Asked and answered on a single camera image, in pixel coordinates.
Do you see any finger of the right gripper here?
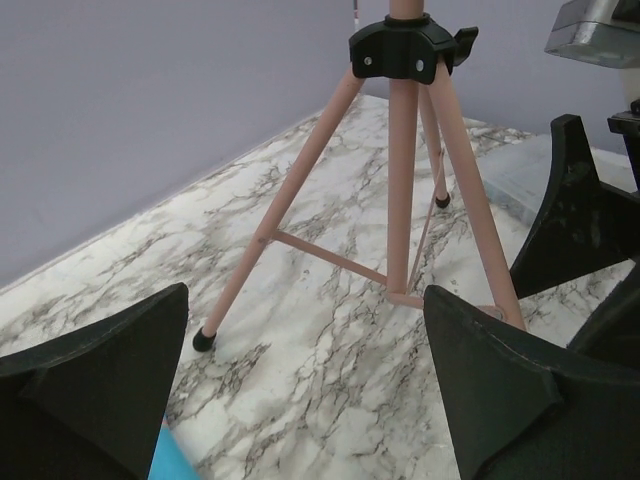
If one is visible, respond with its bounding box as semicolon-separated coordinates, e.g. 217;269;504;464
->
567;272;639;370

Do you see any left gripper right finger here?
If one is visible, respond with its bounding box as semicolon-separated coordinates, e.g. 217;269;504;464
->
424;285;639;479

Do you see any pink music stand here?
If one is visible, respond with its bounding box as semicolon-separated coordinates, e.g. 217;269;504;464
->
193;1;525;352

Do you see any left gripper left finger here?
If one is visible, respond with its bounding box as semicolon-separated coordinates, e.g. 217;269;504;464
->
1;283;189;479

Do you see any blue toy microphone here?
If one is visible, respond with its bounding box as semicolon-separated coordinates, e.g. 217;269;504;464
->
148;423;200;480

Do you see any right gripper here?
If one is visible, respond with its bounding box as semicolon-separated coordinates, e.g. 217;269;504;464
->
510;99;640;299

